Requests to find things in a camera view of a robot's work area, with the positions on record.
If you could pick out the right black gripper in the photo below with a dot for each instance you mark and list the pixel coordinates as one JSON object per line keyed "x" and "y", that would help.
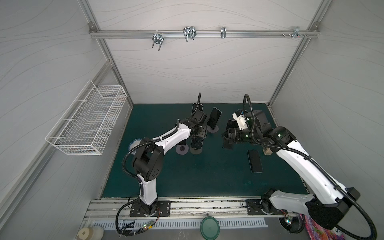
{"x": 230, "y": 135}

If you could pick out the back left black phone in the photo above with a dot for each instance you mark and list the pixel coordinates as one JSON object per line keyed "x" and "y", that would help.
{"x": 196, "y": 106}

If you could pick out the small jar black lid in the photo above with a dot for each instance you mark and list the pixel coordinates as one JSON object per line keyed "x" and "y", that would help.
{"x": 267, "y": 151}

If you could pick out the green table mat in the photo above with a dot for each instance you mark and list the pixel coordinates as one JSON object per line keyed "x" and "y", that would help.
{"x": 216, "y": 172}

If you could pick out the white wire basket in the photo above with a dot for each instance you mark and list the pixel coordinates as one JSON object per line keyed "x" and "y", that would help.
{"x": 85, "y": 127}

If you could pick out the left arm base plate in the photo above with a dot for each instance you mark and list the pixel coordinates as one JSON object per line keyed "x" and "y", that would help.
{"x": 163, "y": 208}

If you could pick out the black stand right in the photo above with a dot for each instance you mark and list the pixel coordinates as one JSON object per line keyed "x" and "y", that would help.
{"x": 227, "y": 145}

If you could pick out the metal hook clamp right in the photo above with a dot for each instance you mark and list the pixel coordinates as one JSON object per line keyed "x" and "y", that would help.
{"x": 296, "y": 34}

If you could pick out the metal ring clamp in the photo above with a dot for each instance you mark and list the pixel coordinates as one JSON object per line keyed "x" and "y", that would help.
{"x": 223, "y": 32}

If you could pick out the cracked phone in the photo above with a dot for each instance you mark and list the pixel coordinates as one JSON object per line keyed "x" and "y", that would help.
{"x": 197, "y": 142}

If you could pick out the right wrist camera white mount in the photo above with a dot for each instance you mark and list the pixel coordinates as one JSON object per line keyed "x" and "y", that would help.
{"x": 241, "y": 120}

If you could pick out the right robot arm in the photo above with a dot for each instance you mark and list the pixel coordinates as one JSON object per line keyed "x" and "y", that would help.
{"x": 329, "y": 200}

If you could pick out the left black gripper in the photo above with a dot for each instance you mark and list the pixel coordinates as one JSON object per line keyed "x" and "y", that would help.
{"x": 204, "y": 131}

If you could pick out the blue white ceramic dish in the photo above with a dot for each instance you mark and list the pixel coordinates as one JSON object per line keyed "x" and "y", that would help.
{"x": 134, "y": 143}

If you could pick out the metal hook clamp left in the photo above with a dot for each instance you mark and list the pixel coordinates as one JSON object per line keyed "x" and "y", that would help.
{"x": 158, "y": 39}

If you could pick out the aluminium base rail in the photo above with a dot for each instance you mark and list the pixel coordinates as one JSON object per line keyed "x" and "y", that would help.
{"x": 186, "y": 213}

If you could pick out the pink candy bag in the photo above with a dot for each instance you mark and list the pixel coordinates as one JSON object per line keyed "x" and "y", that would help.
{"x": 316, "y": 232}

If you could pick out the green round lid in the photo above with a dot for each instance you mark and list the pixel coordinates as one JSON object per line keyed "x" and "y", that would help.
{"x": 210, "y": 228}

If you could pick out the back middle black phone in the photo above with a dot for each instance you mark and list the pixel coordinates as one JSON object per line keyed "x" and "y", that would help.
{"x": 214, "y": 117}

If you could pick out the green-edged phone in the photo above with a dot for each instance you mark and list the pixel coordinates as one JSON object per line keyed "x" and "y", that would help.
{"x": 255, "y": 161}

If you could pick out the aluminium crossbar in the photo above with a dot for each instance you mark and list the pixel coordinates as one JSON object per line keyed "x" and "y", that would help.
{"x": 201, "y": 34}

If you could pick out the metal hook clamp middle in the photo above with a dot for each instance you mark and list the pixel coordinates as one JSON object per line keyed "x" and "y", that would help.
{"x": 189, "y": 33}

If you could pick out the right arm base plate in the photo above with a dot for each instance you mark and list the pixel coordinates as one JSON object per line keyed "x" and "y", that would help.
{"x": 261, "y": 207}

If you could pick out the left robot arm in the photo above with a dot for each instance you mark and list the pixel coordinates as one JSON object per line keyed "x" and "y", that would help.
{"x": 144, "y": 163}

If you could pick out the black phone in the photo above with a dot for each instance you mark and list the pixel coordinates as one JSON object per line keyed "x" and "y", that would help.
{"x": 214, "y": 117}
{"x": 196, "y": 106}

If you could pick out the metal hook clamp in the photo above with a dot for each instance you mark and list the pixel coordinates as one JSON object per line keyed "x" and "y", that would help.
{"x": 158, "y": 39}
{"x": 189, "y": 33}
{"x": 296, "y": 34}

